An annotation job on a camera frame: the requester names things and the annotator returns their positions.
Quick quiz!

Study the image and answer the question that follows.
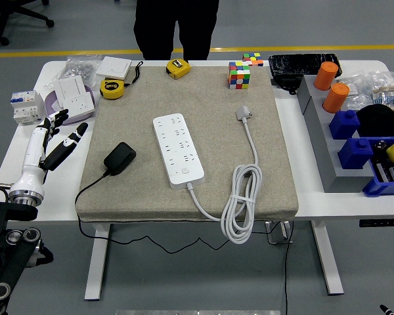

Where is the person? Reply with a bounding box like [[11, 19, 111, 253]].
[[133, 0, 220, 62]]

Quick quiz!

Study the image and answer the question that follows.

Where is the black hanging cable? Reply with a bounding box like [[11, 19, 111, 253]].
[[282, 220, 295, 315]]

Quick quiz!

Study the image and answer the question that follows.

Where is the black office chair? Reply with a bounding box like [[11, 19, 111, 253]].
[[0, 0, 55, 47]]

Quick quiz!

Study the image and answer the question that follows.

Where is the black table control panel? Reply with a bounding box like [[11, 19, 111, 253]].
[[359, 219, 394, 228]]

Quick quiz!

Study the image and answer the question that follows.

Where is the white power strip with cord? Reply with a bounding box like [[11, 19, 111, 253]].
[[152, 104, 263, 245]]

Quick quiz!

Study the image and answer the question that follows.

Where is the black cloth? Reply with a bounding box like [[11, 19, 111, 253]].
[[355, 104, 394, 138]]

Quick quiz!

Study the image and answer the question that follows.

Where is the black plug with cord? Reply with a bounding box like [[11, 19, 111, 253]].
[[74, 141, 273, 255]]

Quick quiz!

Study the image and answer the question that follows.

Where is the white flat switch plate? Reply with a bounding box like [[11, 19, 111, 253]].
[[95, 56, 133, 80]]

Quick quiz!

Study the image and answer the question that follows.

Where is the silver metal bracket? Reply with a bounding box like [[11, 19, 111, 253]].
[[264, 220, 295, 245]]

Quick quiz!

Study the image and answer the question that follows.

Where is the small black device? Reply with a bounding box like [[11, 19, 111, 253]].
[[271, 74, 302, 96]]

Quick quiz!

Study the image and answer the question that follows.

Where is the black glossy tray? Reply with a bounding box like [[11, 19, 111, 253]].
[[268, 53, 343, 79]]

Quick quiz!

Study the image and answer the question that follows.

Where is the blue block with knob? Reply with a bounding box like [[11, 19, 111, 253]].
[[337, 136, 374, 170], [328, 109, 361, 140]]

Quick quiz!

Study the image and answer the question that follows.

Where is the clear bag of parts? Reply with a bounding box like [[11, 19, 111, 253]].
[[336, 73, 374, 111]]

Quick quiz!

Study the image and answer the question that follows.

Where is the small colourful puzzle cube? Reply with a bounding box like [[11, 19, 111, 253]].
[[242, 52, 264, 68]]

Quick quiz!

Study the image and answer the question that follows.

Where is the yellow round tape measure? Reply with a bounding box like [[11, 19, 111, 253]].
[[98, 60, 144, 100]]

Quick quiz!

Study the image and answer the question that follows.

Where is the white switch panel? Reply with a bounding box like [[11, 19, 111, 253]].
[[54, 75, 88, 102]]

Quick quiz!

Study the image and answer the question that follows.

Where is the large colourful puzzle cube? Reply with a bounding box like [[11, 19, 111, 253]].
[[226, 60, 252, 90]]

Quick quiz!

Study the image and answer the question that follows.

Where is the yellow squarish tape measure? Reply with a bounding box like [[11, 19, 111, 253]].
[[165, 58, 192, 81]]

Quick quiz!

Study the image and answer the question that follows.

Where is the clear bag of resistors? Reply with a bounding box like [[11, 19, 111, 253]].
[[369, 70, 394, 111]]

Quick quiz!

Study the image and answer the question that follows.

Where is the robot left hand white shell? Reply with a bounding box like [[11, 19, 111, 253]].
[[9, 108, 89, 201]]

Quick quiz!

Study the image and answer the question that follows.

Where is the clear bag of screws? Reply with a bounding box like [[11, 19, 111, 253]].
[[44, 55, 102, 89]]

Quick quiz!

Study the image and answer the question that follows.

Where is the blue plastic bin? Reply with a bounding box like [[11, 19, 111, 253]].
[[361, 136, 394, 198]]

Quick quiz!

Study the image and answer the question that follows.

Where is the purple bowl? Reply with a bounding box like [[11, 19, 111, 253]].
[[44, 84, 96, 126]]

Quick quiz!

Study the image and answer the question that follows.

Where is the white circuit breaker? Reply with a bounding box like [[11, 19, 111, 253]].
[[9, 90, 45, 125]]

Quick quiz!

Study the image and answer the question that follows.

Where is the white wall socket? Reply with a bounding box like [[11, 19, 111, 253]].
[[61, 92, 96, 118]]

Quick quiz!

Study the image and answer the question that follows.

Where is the grey stepped base block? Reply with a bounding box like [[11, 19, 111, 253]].
[[296, 74, 374, 194]]

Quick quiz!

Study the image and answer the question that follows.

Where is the grey-brown mat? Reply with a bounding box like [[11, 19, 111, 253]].
[[74, 65, 299, 222]]

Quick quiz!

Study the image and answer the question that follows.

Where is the orange cylinder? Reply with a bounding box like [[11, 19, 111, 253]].
[[313, 61, 339, 91], [321, 82, 350, 114]]

